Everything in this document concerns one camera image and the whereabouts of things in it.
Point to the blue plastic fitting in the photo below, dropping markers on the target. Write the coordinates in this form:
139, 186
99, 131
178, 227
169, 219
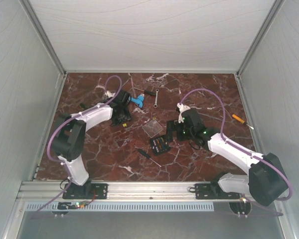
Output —
139, 101

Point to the black handled screwdriver top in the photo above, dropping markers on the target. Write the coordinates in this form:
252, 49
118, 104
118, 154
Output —
146, 92

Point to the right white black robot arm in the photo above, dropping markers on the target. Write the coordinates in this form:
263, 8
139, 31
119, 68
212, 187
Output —
264, 179

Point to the orange handled screwdriver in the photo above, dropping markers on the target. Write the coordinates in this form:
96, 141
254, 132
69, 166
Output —
242, 121

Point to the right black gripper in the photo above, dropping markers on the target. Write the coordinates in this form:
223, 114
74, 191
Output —
171, 126

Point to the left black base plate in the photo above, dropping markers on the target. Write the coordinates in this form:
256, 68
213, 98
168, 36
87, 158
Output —
87, 191

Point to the grey slotted cable duct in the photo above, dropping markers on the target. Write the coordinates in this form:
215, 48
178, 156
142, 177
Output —
132, 207

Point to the black fuse box base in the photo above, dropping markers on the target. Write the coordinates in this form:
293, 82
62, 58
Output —
159, 145

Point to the clear plastic fuse box cover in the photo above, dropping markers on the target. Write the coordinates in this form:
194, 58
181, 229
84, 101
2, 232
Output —
152, 128

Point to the silver combination wrench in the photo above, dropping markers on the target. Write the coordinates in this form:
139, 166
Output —
156, 98

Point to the small black screwdriver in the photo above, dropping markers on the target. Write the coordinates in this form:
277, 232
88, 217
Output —
143, 153

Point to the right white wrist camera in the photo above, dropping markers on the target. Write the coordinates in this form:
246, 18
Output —
182, 109

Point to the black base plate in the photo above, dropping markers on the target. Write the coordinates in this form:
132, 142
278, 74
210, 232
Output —
213, 191
87, 191

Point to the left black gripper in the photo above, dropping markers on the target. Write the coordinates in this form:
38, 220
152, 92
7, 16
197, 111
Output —
126, 118

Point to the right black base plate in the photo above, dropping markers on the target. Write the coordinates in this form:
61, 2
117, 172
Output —
213, 191

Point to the black yellow screwdriver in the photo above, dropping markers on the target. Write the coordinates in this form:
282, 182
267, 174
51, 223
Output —
82, 106

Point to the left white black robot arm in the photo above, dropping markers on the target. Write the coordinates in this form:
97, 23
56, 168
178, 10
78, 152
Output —
67, 142

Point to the aluminium mounting rail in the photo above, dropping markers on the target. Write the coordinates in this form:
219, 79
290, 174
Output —
117, 191

